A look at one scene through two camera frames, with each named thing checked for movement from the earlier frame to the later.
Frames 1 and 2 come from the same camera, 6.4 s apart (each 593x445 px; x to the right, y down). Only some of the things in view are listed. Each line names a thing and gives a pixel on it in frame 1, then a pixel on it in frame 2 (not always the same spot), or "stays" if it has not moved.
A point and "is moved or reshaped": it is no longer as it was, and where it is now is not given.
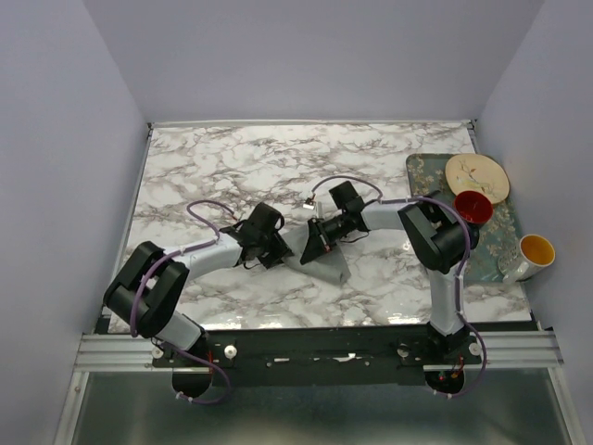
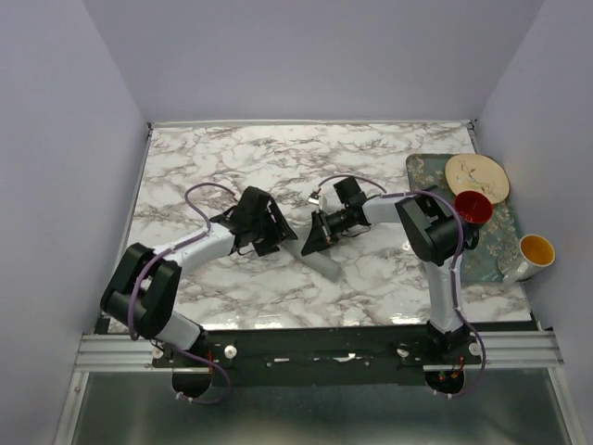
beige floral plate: [474, 172] stays
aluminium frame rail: [520, 349] stays
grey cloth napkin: [330, 266] is moved or reshaped
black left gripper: [280, 249] → [281, 230]
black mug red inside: [475, 209] stays
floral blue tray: [497, 235] stays
